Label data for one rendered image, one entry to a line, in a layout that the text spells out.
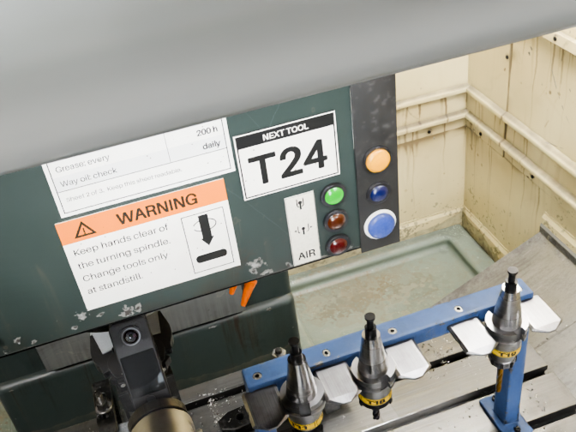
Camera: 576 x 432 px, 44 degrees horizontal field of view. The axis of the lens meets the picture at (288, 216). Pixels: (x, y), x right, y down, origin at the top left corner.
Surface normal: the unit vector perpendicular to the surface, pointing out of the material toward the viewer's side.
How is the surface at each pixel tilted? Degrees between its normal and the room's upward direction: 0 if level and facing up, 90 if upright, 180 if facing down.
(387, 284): 0
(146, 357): 64
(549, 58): 92
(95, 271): 90
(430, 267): 0
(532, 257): 24
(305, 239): 90
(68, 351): 90
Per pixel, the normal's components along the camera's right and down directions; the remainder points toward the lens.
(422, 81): 0.32, 0.53
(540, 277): -0.49, -0.62
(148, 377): 0.25, 0.13
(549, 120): -0.94, 0.26
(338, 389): -0.11, -0.80
